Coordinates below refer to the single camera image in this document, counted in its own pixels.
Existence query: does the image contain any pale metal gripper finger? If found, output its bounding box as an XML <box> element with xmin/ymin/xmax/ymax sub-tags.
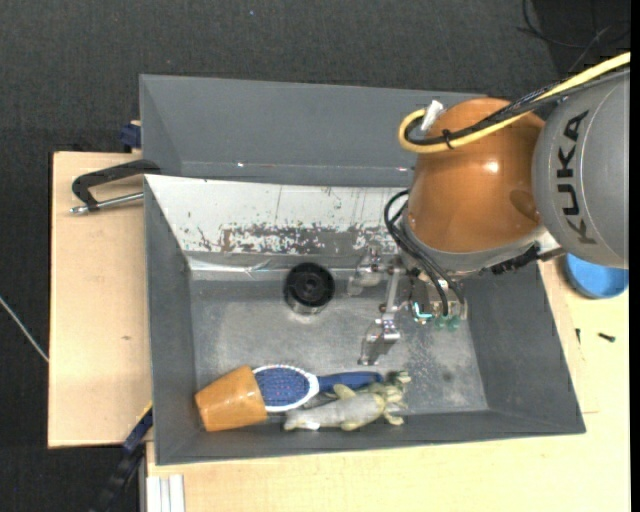
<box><xmin>347</xmin><ymin>247</ymin><xmax>394</xmax><ymax>297</ymax></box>
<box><xmin>356</xmin><ymin>314</ymin><xmax>403</xmax><ymax>366</ymax></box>

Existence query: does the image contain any black round cup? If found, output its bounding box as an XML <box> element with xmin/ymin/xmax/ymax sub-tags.
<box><xmin>282</xmin><ymin>261</ymin><xmax>337</xmax><ymax>317</ymax></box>

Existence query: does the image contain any grey-green toy lizard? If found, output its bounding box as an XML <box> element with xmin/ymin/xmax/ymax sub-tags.
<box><xmin>282</xmin><ymin>370</ymin><xmax>413</xmax><ymax>433</ymax></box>

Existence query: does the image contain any blue and white hairbrush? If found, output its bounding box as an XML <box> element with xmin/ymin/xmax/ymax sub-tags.
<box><xmin>251</xmin><ymin>364</ymin><xmax>385</xmax><ymax>414</ymax></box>

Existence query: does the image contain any orange cup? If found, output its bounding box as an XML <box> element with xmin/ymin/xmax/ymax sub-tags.
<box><xmin>194</xmin><ymin>364</ymin><xmax>270</xmax><ymax>433</ymax></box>

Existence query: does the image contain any blue round container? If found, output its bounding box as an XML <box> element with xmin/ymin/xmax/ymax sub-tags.
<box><xmin>564</xmin><ymin>252</ymin><xmax>630</xmax><ymax>300</ymax></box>

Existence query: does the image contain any grey metal bin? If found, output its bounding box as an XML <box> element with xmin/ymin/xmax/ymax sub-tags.
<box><xmin>138</xmin><ymin>73</ymin><xmax>587</xmax><ymax>466</ymax></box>

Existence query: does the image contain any pale wood flat board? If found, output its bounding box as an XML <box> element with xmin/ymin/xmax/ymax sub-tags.
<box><xmin>47</xmin><ymin>151</ymin><xmax>154</xmax><ymax>449</ymax></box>

